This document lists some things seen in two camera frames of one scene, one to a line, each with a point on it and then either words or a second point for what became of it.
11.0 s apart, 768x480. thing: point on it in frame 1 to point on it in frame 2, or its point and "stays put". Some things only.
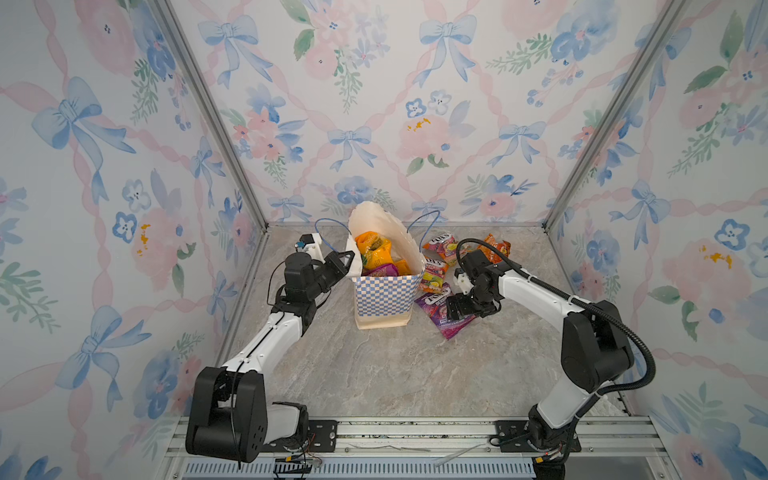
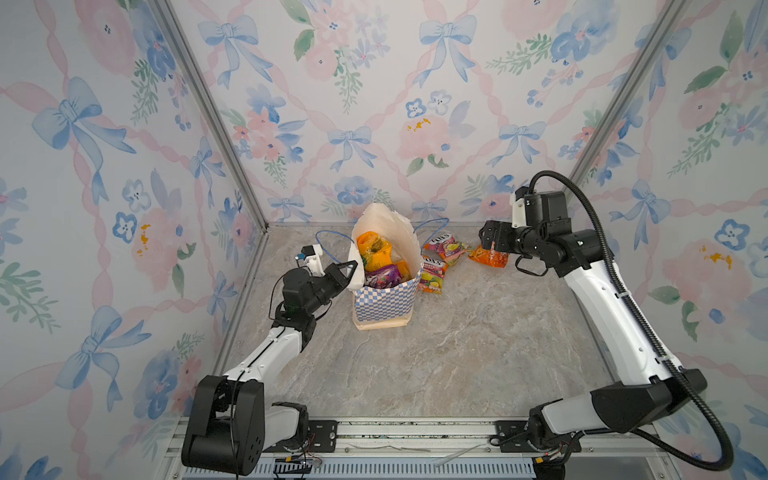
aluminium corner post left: (210, 99) stays put
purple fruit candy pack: (435, 304) to (382, 278)
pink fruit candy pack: (446, 246) stays put
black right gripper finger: (461, 305) to (497, 231)
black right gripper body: (478, 298) to (526, 243)
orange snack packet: (495, 252) stays put
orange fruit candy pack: (433, 275) stays put
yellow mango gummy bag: (375, 250) stays put
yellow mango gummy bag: (403, 267) stays put
